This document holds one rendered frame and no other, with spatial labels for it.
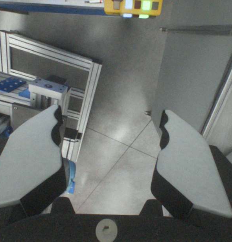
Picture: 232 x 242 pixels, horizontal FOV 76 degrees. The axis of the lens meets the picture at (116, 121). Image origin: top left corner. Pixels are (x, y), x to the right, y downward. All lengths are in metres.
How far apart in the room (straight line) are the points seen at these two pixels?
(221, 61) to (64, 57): 1.12
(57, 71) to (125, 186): 2.08
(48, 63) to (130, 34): 0.78
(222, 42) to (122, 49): 0.97
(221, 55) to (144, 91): 1.04
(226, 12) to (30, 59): 1.38
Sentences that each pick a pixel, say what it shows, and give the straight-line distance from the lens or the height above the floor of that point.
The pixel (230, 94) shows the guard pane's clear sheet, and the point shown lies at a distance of 0.76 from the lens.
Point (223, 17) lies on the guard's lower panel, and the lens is 0.90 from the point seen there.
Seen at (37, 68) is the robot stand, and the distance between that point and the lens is 1.57.
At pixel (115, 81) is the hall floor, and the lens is 1.66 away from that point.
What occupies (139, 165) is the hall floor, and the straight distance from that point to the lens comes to 2.41.
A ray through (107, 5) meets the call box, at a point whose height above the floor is 1.07.
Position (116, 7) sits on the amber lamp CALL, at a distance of 0.51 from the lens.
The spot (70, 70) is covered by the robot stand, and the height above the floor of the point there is 0.21.
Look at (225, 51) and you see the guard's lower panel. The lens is 0.81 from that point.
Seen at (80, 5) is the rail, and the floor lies 0.86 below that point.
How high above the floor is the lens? 1.59
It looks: 58 degrees down
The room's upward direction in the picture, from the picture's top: 180 degrees counter-clockwise
